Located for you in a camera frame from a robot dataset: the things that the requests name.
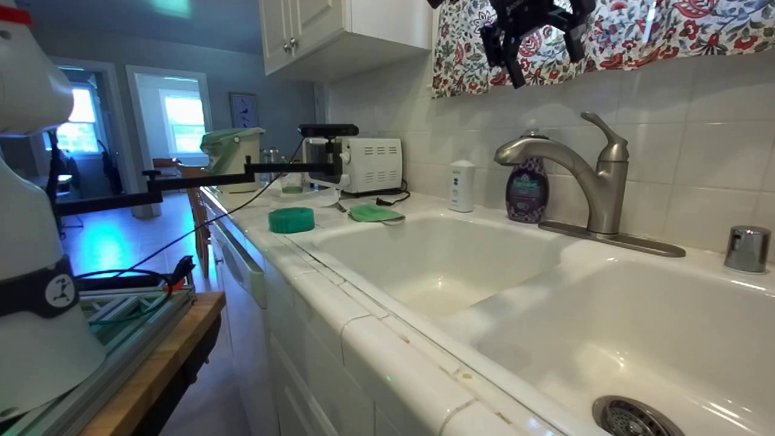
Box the grey wall picture frame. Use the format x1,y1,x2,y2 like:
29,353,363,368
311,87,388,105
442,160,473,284
229,89,262,134

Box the purple dish soap bottle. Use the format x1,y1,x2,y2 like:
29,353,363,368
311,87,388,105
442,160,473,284
503,158,553,225

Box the green and white kitchen appliance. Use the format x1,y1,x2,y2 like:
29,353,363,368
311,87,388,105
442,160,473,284
200,127,270,177

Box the white toaster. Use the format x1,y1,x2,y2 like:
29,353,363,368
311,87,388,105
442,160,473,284
302,137,408,197

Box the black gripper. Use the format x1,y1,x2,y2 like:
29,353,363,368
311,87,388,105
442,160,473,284
480,0,600,89

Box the floral patterned curtain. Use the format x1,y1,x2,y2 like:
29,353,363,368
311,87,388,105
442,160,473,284
430,0,775,103

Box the thin black camera cable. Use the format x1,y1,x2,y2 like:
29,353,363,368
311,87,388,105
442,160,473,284
72,169,287,282

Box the wooden table board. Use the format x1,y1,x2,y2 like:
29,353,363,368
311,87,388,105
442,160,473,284
77,292,229,436

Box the white double sink basin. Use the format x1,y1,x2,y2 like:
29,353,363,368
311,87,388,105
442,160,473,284
306,212,775,436

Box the black camera boom pole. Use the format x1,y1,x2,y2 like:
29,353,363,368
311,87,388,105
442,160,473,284
51,163,345,218

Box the white lower kitchen cabinets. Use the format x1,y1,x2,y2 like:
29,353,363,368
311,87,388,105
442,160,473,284
200,190,444,436

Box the white soap dispenser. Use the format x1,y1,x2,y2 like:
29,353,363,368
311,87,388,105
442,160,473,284
447,158,480,217

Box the bright window with white frame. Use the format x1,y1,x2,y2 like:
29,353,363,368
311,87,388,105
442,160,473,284
123,63,214,169

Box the green round lid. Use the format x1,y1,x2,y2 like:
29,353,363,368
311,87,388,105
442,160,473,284
266,206,317,238

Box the silver faucet spout with base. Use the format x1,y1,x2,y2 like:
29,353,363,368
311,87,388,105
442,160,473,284
491,131,688,260

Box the white wall cabinet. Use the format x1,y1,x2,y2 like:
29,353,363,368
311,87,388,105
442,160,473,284
258,0,437,82

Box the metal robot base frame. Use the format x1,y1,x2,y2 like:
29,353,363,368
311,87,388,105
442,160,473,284
0,289,200,436

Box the silver tap lever handle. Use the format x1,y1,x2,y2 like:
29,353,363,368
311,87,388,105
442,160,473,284
579,112,633,165

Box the small metal cup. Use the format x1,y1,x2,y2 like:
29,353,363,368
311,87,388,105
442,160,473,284
721,223,772,276

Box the black cable bundle with clamp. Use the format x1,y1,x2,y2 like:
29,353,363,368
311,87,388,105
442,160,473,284
72,255,200,301

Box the metal sink drain strainer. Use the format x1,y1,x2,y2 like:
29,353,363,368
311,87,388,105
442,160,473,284
589,392,688,436

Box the doorway with bright window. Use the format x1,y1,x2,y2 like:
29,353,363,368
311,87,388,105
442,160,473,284
47,59,123,202

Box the green flat lid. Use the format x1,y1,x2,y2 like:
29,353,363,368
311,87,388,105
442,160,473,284
346,203,410,228

